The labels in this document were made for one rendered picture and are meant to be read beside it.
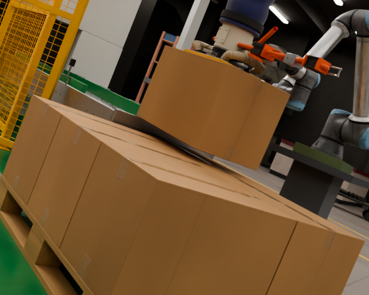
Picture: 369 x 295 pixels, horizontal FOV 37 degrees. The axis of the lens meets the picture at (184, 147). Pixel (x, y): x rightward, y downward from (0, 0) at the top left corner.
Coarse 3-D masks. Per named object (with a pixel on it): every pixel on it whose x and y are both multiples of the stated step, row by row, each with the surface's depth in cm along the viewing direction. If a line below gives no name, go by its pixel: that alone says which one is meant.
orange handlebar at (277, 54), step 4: (240, 44) 264; (244, 44) 261; (248, 44) 260; (244, 48) 262; (248, 48) 258; (268, 52) 246; (272, 52) 244; (276, 52) 242; (280, 52) 241; (252, 56) 286; (256, 56) 288; (272, 56) 245; (276, 56) 241; (280, 56) 240; (284, 56) 237; (260, 60) 290; (296, 60) 231; (300, 60) 229; (320, 64) 220; (324, 64) 220; (324, 68) 220; (328, 68) 221
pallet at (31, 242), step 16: (0, 192) 246; (0, 208) 240; (16, 208) 244; (16, 224) 232; (16, 240) 216; (32, 240) 205; (48, 240) 194; (32, 256) 201; (48, 256) 199; (64, 256) 182; (48, 272) 196; (48, 288) 184; (64, 288) 188
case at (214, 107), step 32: (160, 64) 284; (192, 64) 261; (224, 64) 241; (160, 96) 275; (192, 96) 253; (224, 96) 241; (256, 96) 250; (288, 96) 260; (160, 128) 267; (192, 128) 246; (224, 128) 246; (256, 128) 256; (256, 160) 262
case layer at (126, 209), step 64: (64, 128) 210; (128, 128) 274; (64, 192) 195; (128, 192) 161; (192, 192) 159; (256, 192) 221; (128, 256) 153; (192, 256) 165; (256, 256) 180; (320, 256) 197
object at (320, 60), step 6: (306, 54) 225; (306, 60) 226; (312, 60) 224; (318, 60) 219; (324, 60) 221; (306, 66) 224; (312, 66) 223; (318, 66) 220; (318, 72) 225; (324, 72) 223
